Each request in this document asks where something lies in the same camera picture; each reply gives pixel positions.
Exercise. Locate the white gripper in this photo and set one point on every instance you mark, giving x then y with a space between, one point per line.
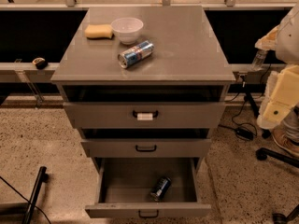
289 42

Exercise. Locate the blue pepsi can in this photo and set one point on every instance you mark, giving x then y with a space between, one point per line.
160 189

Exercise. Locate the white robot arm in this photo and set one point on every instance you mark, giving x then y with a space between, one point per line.
287 48

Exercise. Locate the grey drawer cabinet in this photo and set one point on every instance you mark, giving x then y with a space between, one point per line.
186 66

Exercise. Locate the red bull can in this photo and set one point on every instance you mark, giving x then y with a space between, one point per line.
135 54

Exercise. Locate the middle grey drawer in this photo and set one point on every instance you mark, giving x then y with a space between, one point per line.
146 148

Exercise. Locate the grey drawer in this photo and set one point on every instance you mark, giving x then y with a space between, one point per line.
144 115
146 148
124 187

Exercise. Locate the top grey drawer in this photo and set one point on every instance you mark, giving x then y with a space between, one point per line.
144 115

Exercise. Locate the bottom grey drawer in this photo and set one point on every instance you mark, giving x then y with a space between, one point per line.
124 187

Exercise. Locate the clear water bottle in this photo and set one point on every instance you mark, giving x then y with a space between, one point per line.
259 59

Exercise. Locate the person leg in light trousers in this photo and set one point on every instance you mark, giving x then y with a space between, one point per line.
291 125

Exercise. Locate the black tripod leg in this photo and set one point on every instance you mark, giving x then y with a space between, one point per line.
254 107

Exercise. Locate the brown shoe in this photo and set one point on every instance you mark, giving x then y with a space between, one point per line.
282 141

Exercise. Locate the white bowl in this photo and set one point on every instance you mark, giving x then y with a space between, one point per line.
127 30

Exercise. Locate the yellow sponge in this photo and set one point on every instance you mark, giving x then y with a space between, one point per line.
98 31

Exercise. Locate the black yellow tape measure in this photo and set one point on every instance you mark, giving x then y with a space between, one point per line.
40 63

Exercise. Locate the black stand leg left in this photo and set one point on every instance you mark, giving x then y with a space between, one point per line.
41 178

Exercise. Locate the black power adapter with cable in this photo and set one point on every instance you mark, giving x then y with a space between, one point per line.
244 131

